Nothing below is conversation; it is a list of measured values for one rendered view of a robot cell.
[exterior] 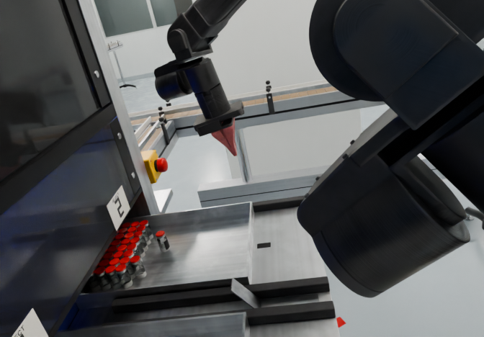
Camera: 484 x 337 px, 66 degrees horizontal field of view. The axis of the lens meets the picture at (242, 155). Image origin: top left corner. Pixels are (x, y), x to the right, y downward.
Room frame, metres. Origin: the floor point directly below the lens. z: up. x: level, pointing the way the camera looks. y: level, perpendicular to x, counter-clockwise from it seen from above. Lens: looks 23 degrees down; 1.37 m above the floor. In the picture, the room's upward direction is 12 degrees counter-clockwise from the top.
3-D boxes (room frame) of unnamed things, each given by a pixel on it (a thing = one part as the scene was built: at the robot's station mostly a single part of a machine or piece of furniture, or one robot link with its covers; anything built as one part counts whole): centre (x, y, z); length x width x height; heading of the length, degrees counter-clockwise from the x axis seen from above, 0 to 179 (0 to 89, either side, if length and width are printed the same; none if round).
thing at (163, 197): (0.97, 0.31, 0.87); 0.14 x 0.13 x 0.02; 82
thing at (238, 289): (0.48, -0.01, 0.91); 0.14 x 0.03 x 0.06; 83
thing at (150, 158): (0.94, 0.27, 0.99); 0.08 x 0.07 x 0.07; 82
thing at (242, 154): (1.62, 0.00, 0.46); 0.09 x 0.09 x 0.77; 82
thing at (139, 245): (0.69, 0.27, 0.90); 0.18 x 0.02 x 0.05; 172
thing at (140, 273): (0.63, 0.26, 0.90); 0.02 x 0.02 x 0.05
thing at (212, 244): (0.68, 0.18, 0.90); 0.34 x 0.26 x 0.04; 82
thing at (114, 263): (0.70, 0.29, 0.90); 0.18 x 0.02 x 0.05; 172
